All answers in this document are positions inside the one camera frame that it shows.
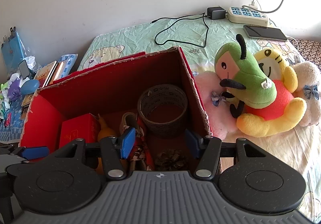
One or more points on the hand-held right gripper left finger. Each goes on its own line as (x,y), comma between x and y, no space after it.
(128,143)

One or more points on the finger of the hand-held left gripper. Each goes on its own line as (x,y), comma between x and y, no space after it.
(36,152)

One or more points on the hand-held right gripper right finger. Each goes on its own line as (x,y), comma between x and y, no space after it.
(191,144)

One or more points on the beige belt with red scarf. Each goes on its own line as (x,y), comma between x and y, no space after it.
(141,149)

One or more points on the orange gourd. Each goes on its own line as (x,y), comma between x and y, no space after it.
(106,134)

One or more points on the printed tape roll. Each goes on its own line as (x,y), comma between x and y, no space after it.
(163,126)

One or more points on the red cardboard box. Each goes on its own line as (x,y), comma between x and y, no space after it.
(47,118)

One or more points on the small red gift box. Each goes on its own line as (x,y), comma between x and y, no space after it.
(77,128)

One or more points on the blue checked towel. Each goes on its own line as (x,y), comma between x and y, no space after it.
(15,133)

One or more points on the pink plush toy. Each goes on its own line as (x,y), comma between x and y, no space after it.
(208,113)

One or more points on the small red clip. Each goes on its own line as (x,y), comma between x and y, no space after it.
(8,119)

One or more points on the stack of books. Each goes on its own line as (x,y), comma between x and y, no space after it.
(26,100)

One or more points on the purple toy figure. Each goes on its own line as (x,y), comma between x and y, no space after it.
(13,91)

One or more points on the blue glasses case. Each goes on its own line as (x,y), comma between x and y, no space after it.
(30,87)

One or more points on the green frog toy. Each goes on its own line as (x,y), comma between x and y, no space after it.
(3,91)

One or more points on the orange cover book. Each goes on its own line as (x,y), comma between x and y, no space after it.
(46,73)

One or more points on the yellow plush toy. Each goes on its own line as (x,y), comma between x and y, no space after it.
(270,123)

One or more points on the small standing mirror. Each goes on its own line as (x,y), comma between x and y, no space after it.
(25,68)

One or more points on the green plush toy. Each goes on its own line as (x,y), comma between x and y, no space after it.
(250,81)

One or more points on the blue patterned packet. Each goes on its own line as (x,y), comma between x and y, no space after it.
(67,63)

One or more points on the light green printed quilt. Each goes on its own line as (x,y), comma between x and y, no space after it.
(140,38)

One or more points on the blue plastic packet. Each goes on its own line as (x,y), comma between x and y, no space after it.
(13,48)

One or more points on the black charger adapter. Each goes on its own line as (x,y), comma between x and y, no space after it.
(216,13)

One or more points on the black smartphone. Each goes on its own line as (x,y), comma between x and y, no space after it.
(265,33)

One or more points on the white plush toy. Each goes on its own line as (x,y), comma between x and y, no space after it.
(309,73)

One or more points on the white power strip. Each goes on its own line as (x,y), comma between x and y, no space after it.
(247,17)

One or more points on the brown patterned cloth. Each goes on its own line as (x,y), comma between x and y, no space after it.
(309,51)

